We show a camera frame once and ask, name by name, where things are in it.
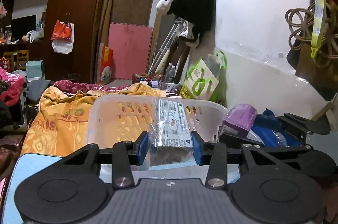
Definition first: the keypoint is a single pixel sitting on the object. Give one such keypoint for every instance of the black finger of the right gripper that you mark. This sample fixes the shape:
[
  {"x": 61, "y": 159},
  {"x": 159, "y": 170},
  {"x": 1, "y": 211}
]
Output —
[{"x": 234, "y": 141}]

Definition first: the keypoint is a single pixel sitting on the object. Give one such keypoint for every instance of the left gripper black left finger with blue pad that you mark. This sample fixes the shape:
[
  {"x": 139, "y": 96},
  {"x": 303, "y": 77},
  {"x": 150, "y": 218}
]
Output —
[{"x": 124, "y": 155}]

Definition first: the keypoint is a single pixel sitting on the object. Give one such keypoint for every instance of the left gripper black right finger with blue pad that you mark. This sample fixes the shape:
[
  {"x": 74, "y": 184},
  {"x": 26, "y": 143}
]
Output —
[{"x": 215, "y": 156}]

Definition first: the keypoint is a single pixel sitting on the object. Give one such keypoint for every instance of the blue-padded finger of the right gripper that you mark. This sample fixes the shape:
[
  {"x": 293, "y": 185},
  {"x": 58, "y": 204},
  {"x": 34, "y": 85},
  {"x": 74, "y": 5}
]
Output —
[{"x": 270, "y": 130}]

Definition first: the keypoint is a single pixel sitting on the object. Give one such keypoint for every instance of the purple tissue box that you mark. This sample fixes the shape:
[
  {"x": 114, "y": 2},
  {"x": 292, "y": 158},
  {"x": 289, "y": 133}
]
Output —
[{"x": 239, "y": 120}]

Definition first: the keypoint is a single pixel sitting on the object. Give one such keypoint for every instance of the clear bag with printed card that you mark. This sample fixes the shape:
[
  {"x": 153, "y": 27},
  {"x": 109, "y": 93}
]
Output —
[{"x": 170, "y": 142}]

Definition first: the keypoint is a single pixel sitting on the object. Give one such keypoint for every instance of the blue shopping bag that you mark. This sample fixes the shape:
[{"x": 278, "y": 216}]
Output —
[{"x": 266, "y": 112}]

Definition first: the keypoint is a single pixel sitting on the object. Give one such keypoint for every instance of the white plastic lattice basket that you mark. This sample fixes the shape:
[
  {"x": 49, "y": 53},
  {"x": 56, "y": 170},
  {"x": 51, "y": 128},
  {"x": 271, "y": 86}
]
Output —
[{"x": 115, "y": 118}]

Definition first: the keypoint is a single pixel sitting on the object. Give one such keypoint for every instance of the green white shopping bag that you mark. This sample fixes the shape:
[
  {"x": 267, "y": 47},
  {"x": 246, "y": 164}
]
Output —
[{"x": 206, "y": 79}]

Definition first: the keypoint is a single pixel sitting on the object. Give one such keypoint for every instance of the orange yellow blanket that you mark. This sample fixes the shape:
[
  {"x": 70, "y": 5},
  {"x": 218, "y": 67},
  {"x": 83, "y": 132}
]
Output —
[{"x": 61, "y": 124}]

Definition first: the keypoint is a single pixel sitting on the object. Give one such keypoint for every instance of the brown hanging bag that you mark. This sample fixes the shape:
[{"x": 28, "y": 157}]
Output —
[{"x": 323, "y": 78}]

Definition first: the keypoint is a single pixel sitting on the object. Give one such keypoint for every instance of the magenta floral quilt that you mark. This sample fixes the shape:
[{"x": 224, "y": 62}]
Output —
[{"x": 68, "y": 86}]

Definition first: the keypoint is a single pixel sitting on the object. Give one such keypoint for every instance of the red orange printed bag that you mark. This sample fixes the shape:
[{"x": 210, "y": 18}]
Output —
[{"x": 105, "y": 64}]

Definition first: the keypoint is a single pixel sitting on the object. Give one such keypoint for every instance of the pink foam mat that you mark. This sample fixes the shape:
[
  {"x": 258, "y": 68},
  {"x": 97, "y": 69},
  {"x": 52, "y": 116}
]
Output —
[{"x": 131, "y": 49}]

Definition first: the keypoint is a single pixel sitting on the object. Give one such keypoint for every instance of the teal box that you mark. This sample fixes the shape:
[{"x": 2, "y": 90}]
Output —
[{"x": 35, "y": 68}]

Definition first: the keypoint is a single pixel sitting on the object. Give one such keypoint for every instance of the metal crutches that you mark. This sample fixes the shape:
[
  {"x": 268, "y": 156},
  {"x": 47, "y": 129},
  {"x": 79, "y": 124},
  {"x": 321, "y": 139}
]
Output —
[{"x": 159, "y": 59}]

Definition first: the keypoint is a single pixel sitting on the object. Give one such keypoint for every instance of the red and white plastic bag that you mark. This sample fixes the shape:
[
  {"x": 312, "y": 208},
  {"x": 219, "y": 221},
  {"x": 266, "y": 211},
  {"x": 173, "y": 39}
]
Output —
[{"x": 63, "y": 37}]

